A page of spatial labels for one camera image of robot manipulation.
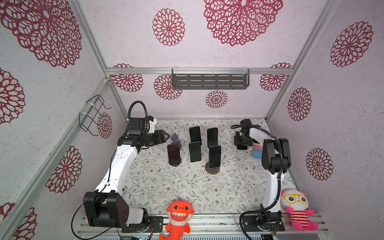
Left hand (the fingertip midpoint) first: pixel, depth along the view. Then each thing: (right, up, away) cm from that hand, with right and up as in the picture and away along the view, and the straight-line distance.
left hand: (165, 139), depth 80 cm
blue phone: (+16, -7, +8) cm, 20 cm away
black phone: (+3, -1, +19) cm, 19 cm away
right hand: (+50, -2, +25) cm, 56 cm away
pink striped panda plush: (+66, -31, -6) cm, 73 cm away
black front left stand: (+3, -14, +15) cm, 21 cm away
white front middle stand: (+17, -17, +14) cm, 28 cm away
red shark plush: (+9, -34, -10) cm, 37 cm away
